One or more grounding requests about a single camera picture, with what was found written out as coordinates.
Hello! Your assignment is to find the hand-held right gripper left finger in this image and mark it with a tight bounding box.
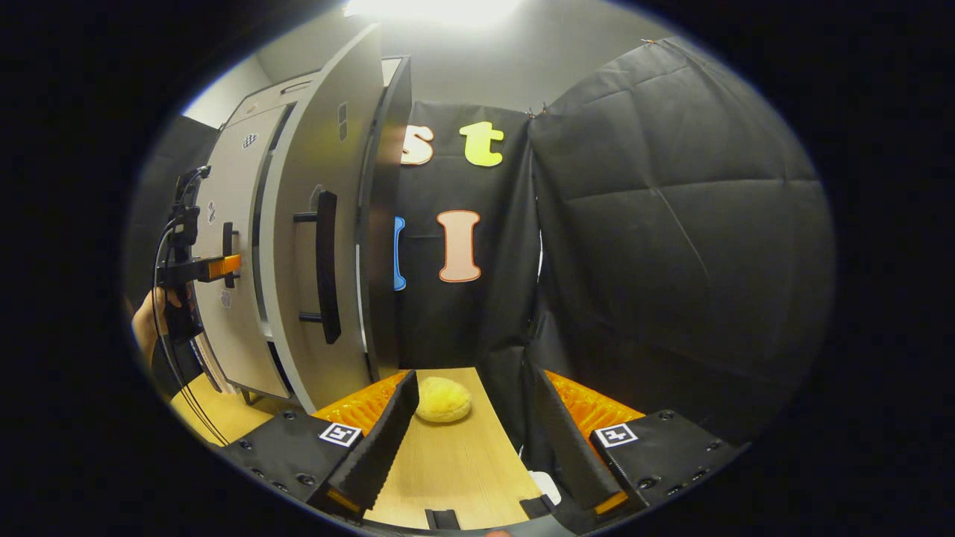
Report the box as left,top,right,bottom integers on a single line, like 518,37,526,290
220,369,420,521

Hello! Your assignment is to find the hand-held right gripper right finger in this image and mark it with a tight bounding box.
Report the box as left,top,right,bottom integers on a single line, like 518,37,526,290
531,365,747,515

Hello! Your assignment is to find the grey shoe cabinet door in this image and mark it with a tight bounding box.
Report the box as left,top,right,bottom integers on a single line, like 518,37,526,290
191,103,295,400
257,22,385,415

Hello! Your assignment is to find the grey double-door shoe cabinet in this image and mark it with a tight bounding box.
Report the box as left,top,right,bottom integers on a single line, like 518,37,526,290
190,56,413,407

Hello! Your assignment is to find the yellow sponge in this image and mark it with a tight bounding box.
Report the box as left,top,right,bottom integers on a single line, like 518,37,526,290
416,377,472,424

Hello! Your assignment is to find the white book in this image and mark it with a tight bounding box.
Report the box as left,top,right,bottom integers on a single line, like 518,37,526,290
190,332,238,396

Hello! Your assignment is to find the black backdrop cloth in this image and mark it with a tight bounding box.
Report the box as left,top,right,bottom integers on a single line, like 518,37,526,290
123,37,835,448

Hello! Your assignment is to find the black cable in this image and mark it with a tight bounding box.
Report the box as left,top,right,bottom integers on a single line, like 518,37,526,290
151,220,231,447

